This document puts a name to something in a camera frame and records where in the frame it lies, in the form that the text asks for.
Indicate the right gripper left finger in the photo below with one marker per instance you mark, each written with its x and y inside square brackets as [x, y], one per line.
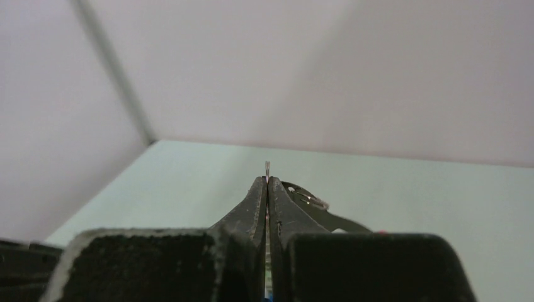
[224, 262]

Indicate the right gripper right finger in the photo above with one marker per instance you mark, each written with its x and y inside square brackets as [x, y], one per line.
[313, 260]

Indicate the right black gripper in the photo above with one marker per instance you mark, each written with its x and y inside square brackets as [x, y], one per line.
[26, 268]

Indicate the red-handled key organizer with rings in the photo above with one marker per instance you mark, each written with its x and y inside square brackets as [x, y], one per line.
[318, 210]

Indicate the left aluminium frame post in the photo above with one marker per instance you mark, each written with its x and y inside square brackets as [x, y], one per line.
[112, 64]

